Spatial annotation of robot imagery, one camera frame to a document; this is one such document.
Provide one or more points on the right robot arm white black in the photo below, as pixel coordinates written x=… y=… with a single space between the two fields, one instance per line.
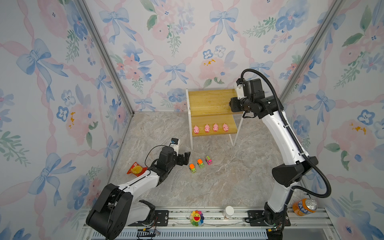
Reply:
x=286 y=175

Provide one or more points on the orange green toy truck right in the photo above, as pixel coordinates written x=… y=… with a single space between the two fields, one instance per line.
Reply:
x=200 y=163

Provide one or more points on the aluminium corner post right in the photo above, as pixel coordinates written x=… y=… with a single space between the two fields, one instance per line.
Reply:
x=321 y=32

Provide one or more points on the red yellow snack packet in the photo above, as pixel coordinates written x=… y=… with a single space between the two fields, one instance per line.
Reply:
x=137 y=170

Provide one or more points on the white-framed wooden two-tier shelf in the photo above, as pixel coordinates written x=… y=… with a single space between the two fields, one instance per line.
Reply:
x=212 y=107

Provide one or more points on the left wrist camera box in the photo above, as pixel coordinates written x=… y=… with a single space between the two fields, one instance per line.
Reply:
x=175 y=145

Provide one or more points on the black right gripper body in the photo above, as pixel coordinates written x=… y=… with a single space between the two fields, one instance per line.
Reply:
x=241 y=105

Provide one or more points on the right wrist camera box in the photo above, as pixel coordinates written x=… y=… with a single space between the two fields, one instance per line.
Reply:
x=239 y=88

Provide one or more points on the rainbow smiling flower toy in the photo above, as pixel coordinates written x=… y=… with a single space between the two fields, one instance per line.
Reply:
x=197 y=218

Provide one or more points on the aluminium corner post left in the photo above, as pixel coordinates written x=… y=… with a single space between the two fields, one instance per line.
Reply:
x=94 y=32

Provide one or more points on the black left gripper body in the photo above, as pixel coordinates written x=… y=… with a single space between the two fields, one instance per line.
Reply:
x=170 y=167

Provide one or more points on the orange green toy truck left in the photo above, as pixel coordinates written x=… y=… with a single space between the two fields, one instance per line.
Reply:
x=192 y=168

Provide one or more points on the orange soda can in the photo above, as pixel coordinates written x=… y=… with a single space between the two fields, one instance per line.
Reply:
x=305 y=207

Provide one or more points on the aluminium corner post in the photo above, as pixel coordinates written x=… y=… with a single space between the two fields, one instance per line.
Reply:
x=321 y=32
x=94 y=32

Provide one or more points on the white round knob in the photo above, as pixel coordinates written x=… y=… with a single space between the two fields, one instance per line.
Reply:
x=228 y=212

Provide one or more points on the pink toy truck green top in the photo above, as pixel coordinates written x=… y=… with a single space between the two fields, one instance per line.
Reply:
x=209 y=160

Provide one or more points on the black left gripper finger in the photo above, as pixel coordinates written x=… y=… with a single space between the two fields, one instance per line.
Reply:
x=180 y=160
x=187 y=157

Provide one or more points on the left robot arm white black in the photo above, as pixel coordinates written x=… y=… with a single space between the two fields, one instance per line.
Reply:
x=117 y=207

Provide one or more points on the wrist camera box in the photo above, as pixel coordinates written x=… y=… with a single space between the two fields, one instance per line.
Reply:
x=239 y=88
x=175 y=145

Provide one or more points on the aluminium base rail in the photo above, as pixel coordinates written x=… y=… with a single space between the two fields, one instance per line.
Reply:
x=173 y=223

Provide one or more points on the orange green toy truck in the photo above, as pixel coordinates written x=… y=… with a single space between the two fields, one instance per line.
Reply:
x=200 y=163
x=192 y=168

